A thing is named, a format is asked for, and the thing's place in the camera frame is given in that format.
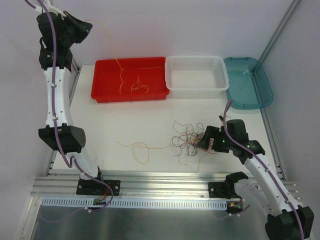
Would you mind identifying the white perforated plastic basket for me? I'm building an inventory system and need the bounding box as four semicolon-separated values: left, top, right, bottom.
164;55;229;99

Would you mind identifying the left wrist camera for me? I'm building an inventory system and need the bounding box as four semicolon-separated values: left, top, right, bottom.
35;0;66;18

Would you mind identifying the aluminium frame post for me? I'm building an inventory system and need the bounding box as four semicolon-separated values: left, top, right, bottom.
259;0;302;64
37;0;81;74

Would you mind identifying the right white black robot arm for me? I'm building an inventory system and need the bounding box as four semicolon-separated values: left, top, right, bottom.
197;119;315;240

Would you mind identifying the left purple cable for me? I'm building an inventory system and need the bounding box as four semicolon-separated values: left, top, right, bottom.
23;0;114;223

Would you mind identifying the red plastic tray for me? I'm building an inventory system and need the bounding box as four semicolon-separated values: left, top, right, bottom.
91;56;170;103

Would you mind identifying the teal transparent plastic tray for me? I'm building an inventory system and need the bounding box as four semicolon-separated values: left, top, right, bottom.
224;57;274;110

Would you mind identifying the white slotted cable duct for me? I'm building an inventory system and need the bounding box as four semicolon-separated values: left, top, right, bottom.
41;198;228;210

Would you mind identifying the right aluminium frame post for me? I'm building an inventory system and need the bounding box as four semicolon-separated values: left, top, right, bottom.
259;0;302;64

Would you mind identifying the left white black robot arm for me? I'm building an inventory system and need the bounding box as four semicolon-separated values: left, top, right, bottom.
36;10;121;197

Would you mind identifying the left aluminium frame post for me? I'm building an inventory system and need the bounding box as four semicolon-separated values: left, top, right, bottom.
37;0;81;74

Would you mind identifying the aluminium extrusion rail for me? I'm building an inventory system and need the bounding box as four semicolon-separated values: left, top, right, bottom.
31;171;298;201

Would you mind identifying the multicolour wire bundle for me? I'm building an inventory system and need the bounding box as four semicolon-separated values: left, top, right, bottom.
169;120;218;166

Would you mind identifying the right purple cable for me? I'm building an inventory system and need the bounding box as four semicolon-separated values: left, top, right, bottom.
223;99;307;240

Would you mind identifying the purple cable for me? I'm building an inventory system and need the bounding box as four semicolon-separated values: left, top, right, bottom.
223;99;307;240
23;0;114;223

